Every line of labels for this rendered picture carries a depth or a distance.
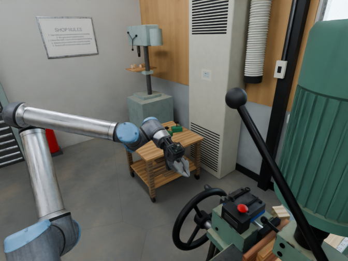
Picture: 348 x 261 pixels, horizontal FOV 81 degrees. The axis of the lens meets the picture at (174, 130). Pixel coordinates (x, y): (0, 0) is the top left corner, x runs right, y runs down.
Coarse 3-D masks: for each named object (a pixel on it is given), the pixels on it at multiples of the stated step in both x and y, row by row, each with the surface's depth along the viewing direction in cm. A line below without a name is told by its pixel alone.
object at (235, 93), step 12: (228, 96) 32; (240, 96) 31; (240, 108) 32; (252, 120) 32; (252, 132) 31; (264, 144) 31; (264, 156) 31; (276, 168) 30; (276, 180) 30; (288, 192) 29; (288, 204) 29; (300, 216) 28; (300, 228) 29; (312, 240) 28; (312, 252) 28; (324, 252) 28
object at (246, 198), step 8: (248, 192) 69; (224, 200) 68; (240, 200) 66; (248, 200) 65; (256, 200) 65; (224, 208) 62; (232, 208) 62; (248, 208) 63; (256, 208) 62; (264, 208) 65; (224, 216) 63; (232, 216) 60; (240, 216) 59; (248, 216) 59; (256, 216) 63; (232, 224) 61; (240, 224) 57; (248, 224) 59; (240, 232) 58
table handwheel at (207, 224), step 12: (204, 192) 76; (216, 192) 78; (192, 204) 73; (180, 216) 72; (204, 216) 80; (180, 228) 74; (204, 228) 81; (180, 240) 77; (192, 240) 82; (204, 240) 87
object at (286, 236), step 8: (288, 224) 49; (296, 224) 49; (280, 232) 47; (288, 232) 47; (280, 240) 47; (288, 240) 45; (280, 248) 47; (288, 248) 45; (296, 248) 44; (328, 248) 43; (280, 256) 47; (288, 256) 46; (296, 256) 44; (304, 256) 42; (312, 256) 42; (328, 256) 42; (336, 256) 42; (344, 256) 42
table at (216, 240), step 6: (282, 204) 76; (288, 210) 74; (210, 228) 71; (210, 234) 70; (216, 234) 69; (216, 240) 67; (222, 240) 67; (216, 246) 68; (222, 246) 65; (228, 246) 62; (234, 246) 62; (252, 246) 62; (222, 252) 61; (228, 252) 60; (234, 252) 60; (240, 252) 60; (216, 258) 59; (222, 258) 59; (228, 258) 59; (234, 258) 59; (240, 258) 59
